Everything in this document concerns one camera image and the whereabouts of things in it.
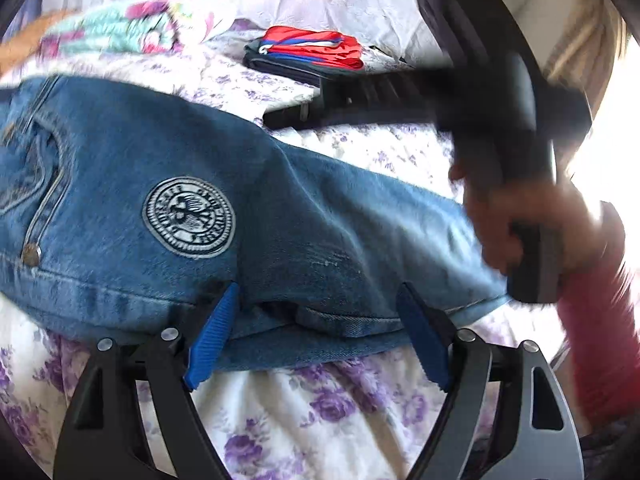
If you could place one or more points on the red folded garment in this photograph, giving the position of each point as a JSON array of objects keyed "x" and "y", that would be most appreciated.
[{"x": 327, "y": 48}]

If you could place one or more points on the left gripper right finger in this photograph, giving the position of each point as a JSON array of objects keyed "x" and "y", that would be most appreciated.
[{"x": 533, "y": 437}]

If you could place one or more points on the beige striped curtain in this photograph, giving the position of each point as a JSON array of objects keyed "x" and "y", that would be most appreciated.
[{"x": 595, "y": 37}]

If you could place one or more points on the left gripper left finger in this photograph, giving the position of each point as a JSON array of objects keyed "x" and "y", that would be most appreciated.
[{"x": 103, "y": 435}]

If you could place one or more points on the dark folded garments stack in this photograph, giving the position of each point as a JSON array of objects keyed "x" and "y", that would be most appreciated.
[{"x": 291, "y": 67}]

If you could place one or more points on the brown satin pillow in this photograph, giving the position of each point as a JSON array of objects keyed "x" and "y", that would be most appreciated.
[{"x": 18, "y": 49}]

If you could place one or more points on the teal pink floral folded blanket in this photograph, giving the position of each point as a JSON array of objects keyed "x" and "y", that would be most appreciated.
[{"x": 124, "y": 26}]

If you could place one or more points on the right hand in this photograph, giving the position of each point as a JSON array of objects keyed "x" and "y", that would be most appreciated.
[{"x": 560, "y": 207}]

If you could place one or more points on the blue denim jeans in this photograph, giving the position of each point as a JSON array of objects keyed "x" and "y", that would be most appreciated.
[{"x": 125, "y": 210}]

